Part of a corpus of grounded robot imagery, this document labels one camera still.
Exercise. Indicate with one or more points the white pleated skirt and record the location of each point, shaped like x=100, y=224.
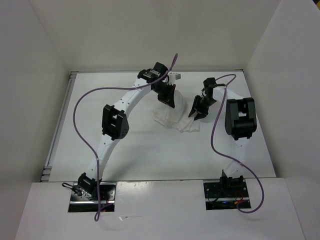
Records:
x=176, y=117

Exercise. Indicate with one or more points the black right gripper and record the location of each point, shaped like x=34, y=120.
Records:
x=196, y=106

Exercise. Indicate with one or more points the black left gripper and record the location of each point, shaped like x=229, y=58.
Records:
x=164, y=99

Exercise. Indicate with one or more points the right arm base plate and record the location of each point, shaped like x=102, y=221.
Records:
x=217, y=199

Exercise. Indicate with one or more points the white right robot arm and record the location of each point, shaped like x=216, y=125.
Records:
x=240, y=122

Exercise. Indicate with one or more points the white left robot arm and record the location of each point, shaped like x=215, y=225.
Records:
x=115, y=125

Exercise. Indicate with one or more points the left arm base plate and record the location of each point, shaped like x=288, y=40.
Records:
x=81, y=202

